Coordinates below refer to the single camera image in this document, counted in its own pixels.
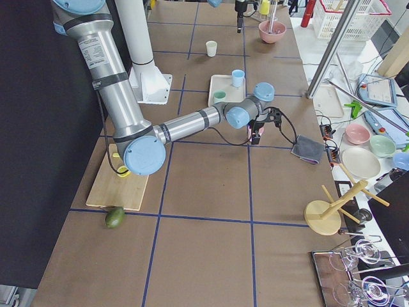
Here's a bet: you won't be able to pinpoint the blue cup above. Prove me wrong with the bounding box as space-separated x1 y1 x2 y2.
231 69 245 88

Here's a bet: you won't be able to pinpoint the blue bowl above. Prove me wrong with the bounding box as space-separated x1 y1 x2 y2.
392 152 409 171

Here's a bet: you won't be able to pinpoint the pink bowl with ice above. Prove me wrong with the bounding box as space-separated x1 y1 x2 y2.
258 20 287 43

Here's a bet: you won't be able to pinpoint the teach pendant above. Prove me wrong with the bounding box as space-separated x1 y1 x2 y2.
357 74 397 107
364 107 408 149

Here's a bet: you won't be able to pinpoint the dark green avocado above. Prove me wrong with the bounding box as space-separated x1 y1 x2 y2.
105 207 125 228

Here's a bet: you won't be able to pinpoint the green bowl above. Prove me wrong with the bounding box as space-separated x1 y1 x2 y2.
369 135 396 157

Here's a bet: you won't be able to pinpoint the green cup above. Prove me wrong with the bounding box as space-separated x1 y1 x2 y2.
212 90 226 104

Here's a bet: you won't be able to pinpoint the spare cream tray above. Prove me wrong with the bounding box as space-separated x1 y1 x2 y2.
313 84 344 118

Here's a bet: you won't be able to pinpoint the pink cup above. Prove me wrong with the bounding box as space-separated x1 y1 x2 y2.
247 125 264 139

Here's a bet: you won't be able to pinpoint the wooden cutting board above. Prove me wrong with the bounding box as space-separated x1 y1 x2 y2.
85 143 151 212

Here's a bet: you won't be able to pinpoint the aluminium frame post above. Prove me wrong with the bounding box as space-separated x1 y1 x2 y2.
306 1 361 98

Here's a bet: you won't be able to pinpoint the long metal reacher grabber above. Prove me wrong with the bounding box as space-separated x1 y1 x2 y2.
325 51 409 132

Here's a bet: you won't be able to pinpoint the yellow cup on rack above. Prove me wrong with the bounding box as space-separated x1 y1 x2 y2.
259 0 270 15

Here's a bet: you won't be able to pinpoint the cream bowl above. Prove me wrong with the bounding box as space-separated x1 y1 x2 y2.
341 147 381 179

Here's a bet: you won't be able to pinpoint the grey folded cloth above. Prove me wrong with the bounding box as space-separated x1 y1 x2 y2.
291 135 325 164

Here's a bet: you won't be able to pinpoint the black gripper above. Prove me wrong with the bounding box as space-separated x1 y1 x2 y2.
235 0 247 33
249 118 265 145

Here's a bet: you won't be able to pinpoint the wooden stand round base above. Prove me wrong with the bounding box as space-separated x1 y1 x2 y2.
304 164 390 235

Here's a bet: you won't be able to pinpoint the near teach pendant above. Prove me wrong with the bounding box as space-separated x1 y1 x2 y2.
364 107 408 149

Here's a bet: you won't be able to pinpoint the red cylinder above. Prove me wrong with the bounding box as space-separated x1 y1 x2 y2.
300 0 316 28

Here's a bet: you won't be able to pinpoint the white perforated basket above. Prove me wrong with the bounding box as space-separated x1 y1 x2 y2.
313 0 392 42

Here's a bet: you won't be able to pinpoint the black tray with glasses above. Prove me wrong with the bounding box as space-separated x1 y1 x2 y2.
311 239 408 306

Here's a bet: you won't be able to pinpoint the pink bowl on side table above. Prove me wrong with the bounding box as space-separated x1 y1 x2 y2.
345 123 371 145

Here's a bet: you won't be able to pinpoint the cream rabbit tray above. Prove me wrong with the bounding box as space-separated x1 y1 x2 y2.
208 74 246 106

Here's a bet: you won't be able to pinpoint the cream cup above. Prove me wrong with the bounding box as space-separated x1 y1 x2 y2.
205 40 217 58

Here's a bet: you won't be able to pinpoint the yellow lemon slices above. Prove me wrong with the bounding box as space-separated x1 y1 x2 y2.
116 165 131 178

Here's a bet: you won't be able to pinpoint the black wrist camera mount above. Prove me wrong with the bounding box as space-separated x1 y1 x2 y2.
268 107 282 130

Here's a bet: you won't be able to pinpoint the far teach pendant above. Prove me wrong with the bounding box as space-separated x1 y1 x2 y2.
357 74 397 107

